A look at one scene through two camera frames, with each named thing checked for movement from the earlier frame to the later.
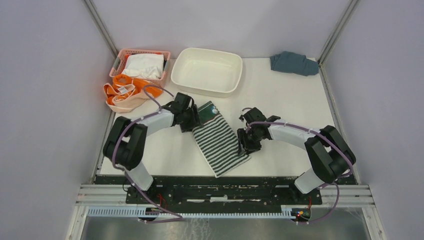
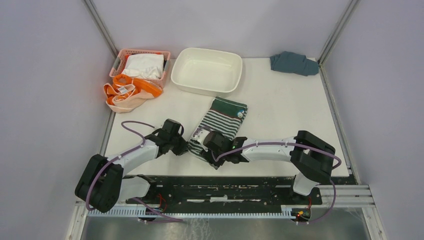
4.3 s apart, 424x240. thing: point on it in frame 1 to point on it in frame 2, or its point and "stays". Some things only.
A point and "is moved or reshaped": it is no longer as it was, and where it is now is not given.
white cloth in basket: [146, 65] stays
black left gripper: [195, 121] to [183, 147]
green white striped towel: [218, 146] is moved or reshaped
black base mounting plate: [209, 190] stays
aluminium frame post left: [102, 26] stays
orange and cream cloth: [126, 93] stays
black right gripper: [243, 144] to [206, 154]
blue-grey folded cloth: [292, 62] stays
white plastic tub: [207, 72] stays
